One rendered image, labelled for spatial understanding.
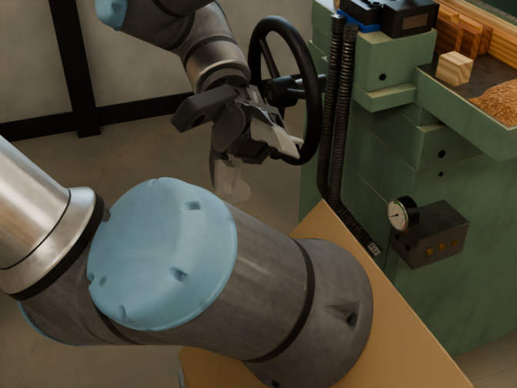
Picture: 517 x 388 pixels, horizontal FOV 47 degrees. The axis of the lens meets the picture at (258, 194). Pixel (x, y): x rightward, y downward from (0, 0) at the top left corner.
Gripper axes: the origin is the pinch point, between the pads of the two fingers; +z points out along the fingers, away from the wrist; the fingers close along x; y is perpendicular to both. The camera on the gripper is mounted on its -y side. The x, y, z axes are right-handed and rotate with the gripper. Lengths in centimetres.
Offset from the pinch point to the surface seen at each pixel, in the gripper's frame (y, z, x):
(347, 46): 25.3, -27.0, -9.5
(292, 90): 24.7, -28.9, 3.8
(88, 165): 55, -108, 124
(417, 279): 65, 1, 22
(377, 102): 30.5, -17.9, -6.7
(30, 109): 39, -140, 131
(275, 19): 19.7, -39.0, -2.8
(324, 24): 41, -50, 0
